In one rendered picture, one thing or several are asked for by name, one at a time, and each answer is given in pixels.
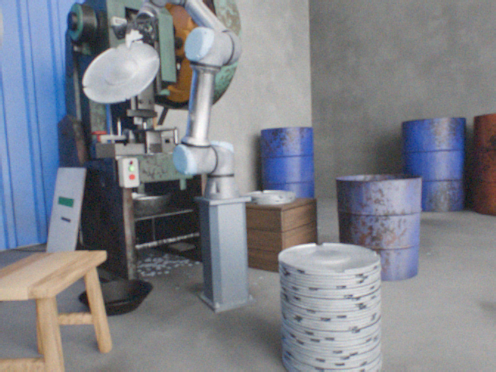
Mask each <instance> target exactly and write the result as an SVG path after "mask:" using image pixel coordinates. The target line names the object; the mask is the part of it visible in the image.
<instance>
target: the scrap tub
mask: <svg viewBox="0 0 496 372"><path fill-rule="evenodd" d="M421 178H422V176H416V175H402V174H376V175H356V176H341V177H337V178H335V179H336V189H337V212H338V224H339V238H338V239H339V241H340V244H347V245H354V246H358V247H364V248H367V249H370V250H373V251H374V252H376V255H379V256H380V265H381V270H380V278H381V280H380V281H398V280H407V279H410V278H413V277H415V276H417V274H418V267H419V243H420V239H419V231H420V212H421Z"/></svg>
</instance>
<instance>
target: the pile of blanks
mask: <svg viewBox="0 0 496 372"><path fill-rule="evenodd" d="M279 264H280V266H279V272H280V277H279V281H280V310H281V315H280V324H281V339H282V349H283V351H282V354H283V364H284V365H285V367H286V369H287V370H288V371H289V372H380V370H381V366H382V352H381V340H382V338H381V319H382V313H381V310H380V308H381V297H380V294H381V287H382V285H381V282H380V280H381V278H380V270H381V265H380V262H379V263H378V264H377V265H375V266H374V267H371V268H370V269H365V270H361V271H357V272H345V273H341V272H338V273H321V272H307V271H303V270H299V269H294V268H291V267H289V266H286V265H285V264H283V263H281V262H280V260H279Z"/></svg>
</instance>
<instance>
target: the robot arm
mask: <svg viewBox="0 0 496 372"><path fill-rule="evenodd" d="M166 3H170V4H175V5H177V6H180V7H183V8H184V9H185V11H186V12H187V13H188V14H189V15H190V17H191V18H192V19H193V20H194V21H195V22H196V23H197V24H198V25H199V27H197V28H195V29H194V30H192V32H191V33H190V34H189V35H188V37H187V39H186V42H185V53H186V54H185V55H186V57H187V58H188V59H189V60H190V67H191V69H192V70H193V78H192V84H191V90H190V102H189V109H188V116H187V128H186V135H185V136H184V137H183V138H181V143H180V145H177V146H176V147H175V148H174V150H173V163H174V165H175V167H176V169H177V170H178V172H180V173H181V174H183V175H191V176H193V175H197V174H207V183H206V185H205V189H204V199H233V198H237V197H239V196H240V194H239V189H238V186H237V184H236V181H235V171H234V152H233V145H232V144H230V143H228V142H216V141H209V139H208V132H209V127H210V116H211V111H212V104H213V94H214V88H215V83H216V75H217V74H218V73H219V72H220V71H221V66H231V65H233V64H234V63H236V62H237V61H238V60H239V58H240V57H241V53H242V45H241V42H240V40H239V38H238V37H237V35H236V34H235V33H234V32H233V31H232V30H229V29H227V28H226V27H225V26H224V25H223V24H222V23H221V22H220V21H219V20H218V19H217V18H216V17H215V16H214V15H213V14H212V13H211V11H210V10H209V9H208V8H207V7H206V6H205V5H204V4H203V2H202V0H144V2H143V5H142V7H141V9H140V11H139V12H138V14H137V19H136V20H133V21H130V22H127V23H125V24H121V25H119V26H116V27H114V28H113V31H114V34H115V36H116V38H117V39H118V40H121V39H124V38H126V46H127V48H128V49H129V47H130V45H131V43H134V42H137V43H142V42H144V44H149V43H154V42H155V40H156V37H157V35H156V30H155V27H158V26H159V23H158V21H157V19H158V17H159V14H160V13H161V11H162V9H163V7H164V6H165V4H166ZM154 38H155V39H154ZM153 39H154V40H153Z"/></svg>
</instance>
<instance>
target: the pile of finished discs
mask: <svg viewBox="0 0 496 372"><path fill-rule="evenodd" d="M245 196H250V197H251V201H246V203H250V204H283V203H289V202H294V201H295V200H296V198H295V196H296V194H295V192H292V191H282V190H275V191H264V192H262V193H260V192H253V193H247V194H245Z"/></svg>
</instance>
